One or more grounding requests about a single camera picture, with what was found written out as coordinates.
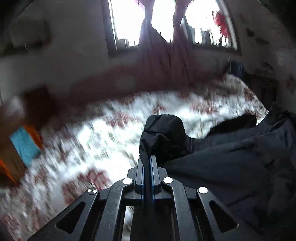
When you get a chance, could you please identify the blue bag by bed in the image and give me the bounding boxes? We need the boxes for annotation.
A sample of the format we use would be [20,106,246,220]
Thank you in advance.
[226,60,245,79]

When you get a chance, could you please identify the dark framed window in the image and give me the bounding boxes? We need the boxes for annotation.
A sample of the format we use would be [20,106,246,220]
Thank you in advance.
[102,1,241,56]

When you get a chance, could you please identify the right pink tied curtain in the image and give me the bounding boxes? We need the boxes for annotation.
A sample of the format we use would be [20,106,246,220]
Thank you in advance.
[171,1,194,85]

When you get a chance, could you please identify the large black jacket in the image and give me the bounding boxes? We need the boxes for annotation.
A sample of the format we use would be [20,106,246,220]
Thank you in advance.
[139,105,295,240]

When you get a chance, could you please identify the cloth covered air conditioner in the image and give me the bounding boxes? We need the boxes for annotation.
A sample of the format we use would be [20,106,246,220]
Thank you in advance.
[8,18,51,49]

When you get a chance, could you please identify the orange blue brown pillow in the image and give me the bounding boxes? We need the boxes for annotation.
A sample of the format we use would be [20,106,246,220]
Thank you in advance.
[1,125,43,187]

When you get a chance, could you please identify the red garment hanging outside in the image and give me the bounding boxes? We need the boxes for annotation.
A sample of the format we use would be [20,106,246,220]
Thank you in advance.
[212,11,230,40]

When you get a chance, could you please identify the floral white red bedspread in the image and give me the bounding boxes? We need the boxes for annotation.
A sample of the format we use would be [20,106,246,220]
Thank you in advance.
[1,74,267,240]

